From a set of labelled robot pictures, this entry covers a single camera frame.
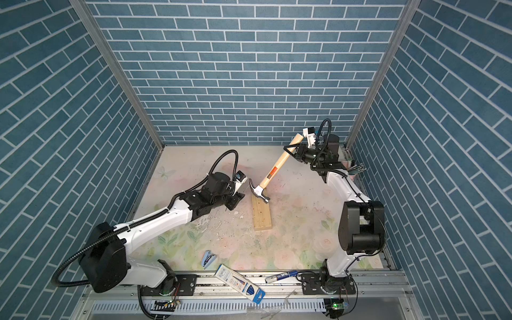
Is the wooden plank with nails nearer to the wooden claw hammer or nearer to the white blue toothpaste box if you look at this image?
the wooden claw hammer

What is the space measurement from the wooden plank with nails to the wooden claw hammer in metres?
0.03

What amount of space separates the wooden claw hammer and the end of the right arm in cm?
2

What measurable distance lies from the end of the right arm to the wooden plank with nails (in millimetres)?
257

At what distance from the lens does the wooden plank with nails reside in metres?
0.88

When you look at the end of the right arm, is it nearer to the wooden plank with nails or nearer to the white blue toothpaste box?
the wooden plank with nails

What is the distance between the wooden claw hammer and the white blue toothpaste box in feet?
1.01

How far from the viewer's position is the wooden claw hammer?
2.69 ft

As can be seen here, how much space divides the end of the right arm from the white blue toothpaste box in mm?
505

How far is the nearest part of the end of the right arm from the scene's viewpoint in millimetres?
680

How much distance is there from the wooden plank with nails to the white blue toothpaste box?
7.9 inches

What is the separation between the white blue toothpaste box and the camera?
0.72m
